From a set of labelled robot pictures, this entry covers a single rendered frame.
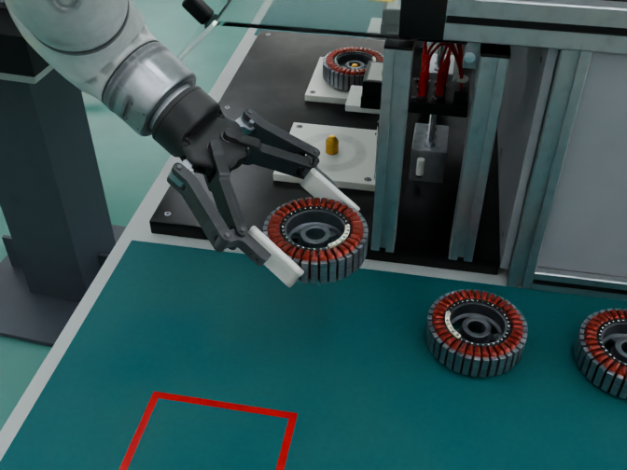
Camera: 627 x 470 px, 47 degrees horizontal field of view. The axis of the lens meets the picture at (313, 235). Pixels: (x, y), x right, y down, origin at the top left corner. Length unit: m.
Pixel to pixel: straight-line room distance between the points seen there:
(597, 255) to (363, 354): 0.31
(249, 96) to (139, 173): 1.26
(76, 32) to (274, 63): 0.74
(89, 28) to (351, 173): 0.49
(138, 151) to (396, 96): 1.87
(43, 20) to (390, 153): 0.41
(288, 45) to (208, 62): 1.73
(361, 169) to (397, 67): 0.29
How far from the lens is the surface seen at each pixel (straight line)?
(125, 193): 2.42
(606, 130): 0.84
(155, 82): 0.77
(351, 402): 0.80
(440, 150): 1.05
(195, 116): 0.76
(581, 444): 0.81
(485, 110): 0.83
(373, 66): 1.04
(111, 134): 2.74
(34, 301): 2.08
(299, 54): 1.43
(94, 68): 0.78
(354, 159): 1.09
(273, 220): 0.77
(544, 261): 0.94
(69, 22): 0.69
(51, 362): 0.89
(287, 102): 1.26
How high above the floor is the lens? 1.38
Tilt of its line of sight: 39 degrees down
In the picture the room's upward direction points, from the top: straight up
